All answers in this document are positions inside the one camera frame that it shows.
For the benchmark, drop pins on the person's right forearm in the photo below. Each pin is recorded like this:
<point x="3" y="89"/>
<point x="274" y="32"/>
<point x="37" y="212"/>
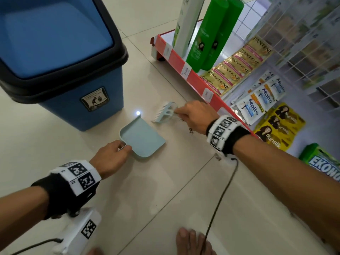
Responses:
<point x="292" y="177"/>

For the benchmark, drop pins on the blue trash bin black rim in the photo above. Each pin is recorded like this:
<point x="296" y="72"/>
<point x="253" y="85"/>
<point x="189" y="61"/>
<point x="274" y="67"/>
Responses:
<point x="53" y="45"/>

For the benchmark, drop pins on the green shampoo bottle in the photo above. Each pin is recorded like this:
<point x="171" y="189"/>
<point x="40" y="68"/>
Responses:
<point x="231" y="21"/>
<point x="204" y="37"/>

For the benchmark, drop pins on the light blue small brush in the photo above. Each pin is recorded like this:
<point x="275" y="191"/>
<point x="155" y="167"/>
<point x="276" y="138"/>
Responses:
<point x="164" y="112"/>

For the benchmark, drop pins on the light green detergent pouch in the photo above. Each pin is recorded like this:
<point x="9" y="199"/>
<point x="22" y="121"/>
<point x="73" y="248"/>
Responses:
<point x="321" y="163"/>

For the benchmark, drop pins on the strip of white blue sachets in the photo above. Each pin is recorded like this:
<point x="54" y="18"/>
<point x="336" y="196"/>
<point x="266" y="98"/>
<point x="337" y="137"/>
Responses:
<point x="257" y="100"/>

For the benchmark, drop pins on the person's right hand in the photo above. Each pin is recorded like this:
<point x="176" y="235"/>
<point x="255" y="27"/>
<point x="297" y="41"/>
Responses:
<point x="199" y="116"/>

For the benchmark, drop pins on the person's left hand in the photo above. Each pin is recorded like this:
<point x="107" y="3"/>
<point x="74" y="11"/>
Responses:
<point x="111" y="159"/>

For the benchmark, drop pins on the person's left forearm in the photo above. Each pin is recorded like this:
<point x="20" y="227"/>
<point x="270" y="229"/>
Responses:
<point x="18" y="212"/>

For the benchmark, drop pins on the tall white bottle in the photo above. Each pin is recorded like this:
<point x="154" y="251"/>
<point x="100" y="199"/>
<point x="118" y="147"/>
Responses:
<point x="188" y="23"/>

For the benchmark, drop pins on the light blue plastic dustpan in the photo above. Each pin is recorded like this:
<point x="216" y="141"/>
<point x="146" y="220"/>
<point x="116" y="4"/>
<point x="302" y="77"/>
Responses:
<point x="143" y="138"/>

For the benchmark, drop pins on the store shelf with red edge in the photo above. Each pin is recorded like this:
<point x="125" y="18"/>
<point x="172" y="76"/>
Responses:
<point x="175" y="59"/>

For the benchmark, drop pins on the strip of gold sachets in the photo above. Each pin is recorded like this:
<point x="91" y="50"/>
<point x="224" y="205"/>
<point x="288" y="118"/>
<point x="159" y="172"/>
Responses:
<point x="239" y="66"/>

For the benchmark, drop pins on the person's right foot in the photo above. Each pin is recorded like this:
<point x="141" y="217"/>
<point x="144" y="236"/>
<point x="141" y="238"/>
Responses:
<point x="191" y="244"/>

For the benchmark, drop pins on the strip of yellow sachets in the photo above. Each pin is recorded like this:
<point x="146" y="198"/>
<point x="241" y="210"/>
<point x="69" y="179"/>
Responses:
<point x="279" y="127"/>

